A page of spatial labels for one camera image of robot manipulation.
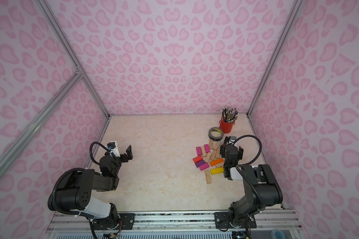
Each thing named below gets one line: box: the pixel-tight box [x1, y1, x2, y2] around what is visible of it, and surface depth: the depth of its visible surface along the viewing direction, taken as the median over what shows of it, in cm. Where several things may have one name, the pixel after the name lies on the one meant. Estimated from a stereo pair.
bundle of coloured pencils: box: [220, 106, 240, 124], surface depth 100 cm
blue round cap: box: [271, 229, 285, 239], surface depth 70 cm
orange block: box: [209, 157, 224, 167], surface depth 96 cm
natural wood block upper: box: [212, 141, 222, 151], surface depth 103 cm
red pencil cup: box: [218, 119, 236, 134], surface depth 109 cm
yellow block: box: [210, 167, 224, 175], surface depth 90 cm
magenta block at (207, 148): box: [203, 143, 211, 154], surface depth 102 cm
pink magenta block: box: [198, 162, 210, 171], surface depth 93 cm
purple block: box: [194, 159, 206, 168], surface depth 95 cm
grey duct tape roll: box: [208, 126, 225, 142], surface depth 109 cm
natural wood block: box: [204, 151, 212, 163], surface depth 97 cm
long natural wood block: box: [204, 169, 212, 184], surface depth 90 cm
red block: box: [192, 155, 203, 163], surface depth 97 cm
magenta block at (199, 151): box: [195, 146, 203, 156], surface depth 100 cm
